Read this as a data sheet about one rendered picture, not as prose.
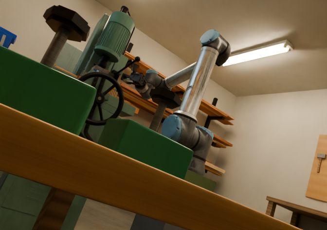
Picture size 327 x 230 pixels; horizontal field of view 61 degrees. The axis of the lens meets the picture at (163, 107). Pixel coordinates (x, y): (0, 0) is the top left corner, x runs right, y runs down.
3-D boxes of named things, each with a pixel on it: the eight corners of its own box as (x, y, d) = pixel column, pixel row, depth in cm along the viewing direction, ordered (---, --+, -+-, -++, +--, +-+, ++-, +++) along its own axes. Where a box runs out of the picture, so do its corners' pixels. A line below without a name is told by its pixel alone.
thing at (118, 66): (111, 69, 207) (119, 52, 210) (108, 71, 214) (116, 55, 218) (121, 75, 210) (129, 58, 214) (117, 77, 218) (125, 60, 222)
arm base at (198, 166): (186, 172, 178) (191, 157, 180) (209, 180, 164) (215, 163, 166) (167, 163, 166) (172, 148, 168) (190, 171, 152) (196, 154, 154)
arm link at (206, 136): (211, 162, 166) (220, 135, 170) (193, 153, 156) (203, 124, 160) (192, 157, 177) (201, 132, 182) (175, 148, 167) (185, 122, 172)
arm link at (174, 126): (193, 152, 156) (233, 39, 173) (172, 141, 146) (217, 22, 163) (175, 147, 168) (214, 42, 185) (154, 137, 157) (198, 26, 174)
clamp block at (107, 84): (84, 83, 154) (91, 68, 156) (79, 86, 165) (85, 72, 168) (107, 94, 160) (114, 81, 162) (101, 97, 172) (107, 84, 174)
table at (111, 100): (41, 67, 143) (46, 57, 145) (36, 76, 170) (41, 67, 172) (139, 116, 168) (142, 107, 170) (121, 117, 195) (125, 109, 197)
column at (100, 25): (62, 98, 189) (104, 12, 207) (57, 101, 209) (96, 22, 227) (91, 112, 199) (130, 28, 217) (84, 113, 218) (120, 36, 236)
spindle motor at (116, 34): (97, 46, 176) (117, 6, 184) (90, 52, 191) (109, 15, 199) (121, 60, 183) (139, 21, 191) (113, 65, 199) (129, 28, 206)
